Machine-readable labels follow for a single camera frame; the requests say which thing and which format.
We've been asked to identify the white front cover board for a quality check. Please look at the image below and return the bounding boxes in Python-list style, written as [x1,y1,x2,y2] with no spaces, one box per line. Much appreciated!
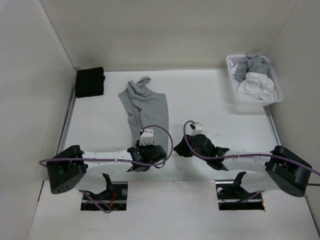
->
[29,180,319,240]

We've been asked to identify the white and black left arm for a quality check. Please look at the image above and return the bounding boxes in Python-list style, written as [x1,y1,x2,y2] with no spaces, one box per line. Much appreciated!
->
[45,143,167,201]

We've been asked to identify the folded black tank top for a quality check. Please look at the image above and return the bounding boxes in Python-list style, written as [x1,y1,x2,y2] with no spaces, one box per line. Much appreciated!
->
[75,67,105,98]

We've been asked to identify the white plastic laundry basket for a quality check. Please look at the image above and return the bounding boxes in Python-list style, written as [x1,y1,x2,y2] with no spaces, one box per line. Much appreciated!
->
[225,52,284,107]

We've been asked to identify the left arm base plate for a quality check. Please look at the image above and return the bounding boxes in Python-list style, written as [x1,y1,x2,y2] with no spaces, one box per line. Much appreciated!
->
[80,182,128,213]

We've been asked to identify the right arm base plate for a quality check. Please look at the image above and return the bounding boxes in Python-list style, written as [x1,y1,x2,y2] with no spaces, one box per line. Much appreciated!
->
[215,181,265,211]

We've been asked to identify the white tank top in basket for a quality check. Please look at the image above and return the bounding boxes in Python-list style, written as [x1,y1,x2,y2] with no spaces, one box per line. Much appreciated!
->
[228,60,278,101]

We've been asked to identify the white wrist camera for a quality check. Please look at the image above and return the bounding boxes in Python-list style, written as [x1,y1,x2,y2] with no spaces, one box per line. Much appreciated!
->
[190,122,204,136]
[138,128,154,146]

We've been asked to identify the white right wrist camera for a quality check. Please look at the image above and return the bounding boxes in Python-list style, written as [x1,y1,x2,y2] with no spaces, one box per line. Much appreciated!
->
[190,122,204,136]

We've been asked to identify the grey tank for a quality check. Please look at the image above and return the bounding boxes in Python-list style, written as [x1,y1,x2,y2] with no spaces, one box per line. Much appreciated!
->
[234,52,271,82]
[118,77,169,145]

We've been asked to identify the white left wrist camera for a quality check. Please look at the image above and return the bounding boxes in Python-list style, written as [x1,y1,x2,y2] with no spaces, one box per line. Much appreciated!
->
[138,128,154,146]

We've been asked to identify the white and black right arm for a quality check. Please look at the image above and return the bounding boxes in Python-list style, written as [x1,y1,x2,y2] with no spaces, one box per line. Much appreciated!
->
[173,134,312,198]

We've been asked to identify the grey tank top in basket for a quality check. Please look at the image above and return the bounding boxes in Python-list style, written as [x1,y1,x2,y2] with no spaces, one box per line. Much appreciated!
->
[234,52,271,82]

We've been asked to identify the aluminium table edge rail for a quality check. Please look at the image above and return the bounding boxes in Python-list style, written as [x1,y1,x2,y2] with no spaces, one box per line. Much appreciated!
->
[48,84,77,181]

